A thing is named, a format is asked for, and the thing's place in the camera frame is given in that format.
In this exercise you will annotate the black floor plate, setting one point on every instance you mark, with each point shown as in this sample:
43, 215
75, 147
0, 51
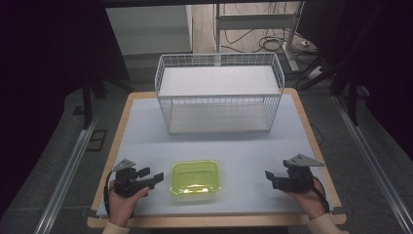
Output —
96, 139

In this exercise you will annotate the black stand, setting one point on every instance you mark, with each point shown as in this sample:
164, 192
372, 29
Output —
87, 97
344, 81

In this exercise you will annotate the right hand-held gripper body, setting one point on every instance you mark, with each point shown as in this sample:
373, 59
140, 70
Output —
297, 180

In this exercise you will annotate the white board panel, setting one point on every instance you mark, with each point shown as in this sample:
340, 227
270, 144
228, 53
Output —
149, 29

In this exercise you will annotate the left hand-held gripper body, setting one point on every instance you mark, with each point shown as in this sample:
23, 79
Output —
127, 182

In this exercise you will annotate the green lidded plastic container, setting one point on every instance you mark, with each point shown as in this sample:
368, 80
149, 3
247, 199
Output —
195, 177

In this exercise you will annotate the white metal stand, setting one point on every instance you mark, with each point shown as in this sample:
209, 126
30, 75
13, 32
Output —
256, 21

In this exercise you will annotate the aluminium floor rail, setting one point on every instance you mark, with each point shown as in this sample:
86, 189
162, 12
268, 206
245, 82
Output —
65, 182
373, 162

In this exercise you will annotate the person's left hand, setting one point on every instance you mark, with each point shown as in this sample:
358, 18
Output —
121, 204

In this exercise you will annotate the person's right hand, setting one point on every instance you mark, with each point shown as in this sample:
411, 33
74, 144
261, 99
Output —
308, 201

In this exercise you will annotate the white power strip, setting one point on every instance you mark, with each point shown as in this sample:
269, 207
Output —
312, 73

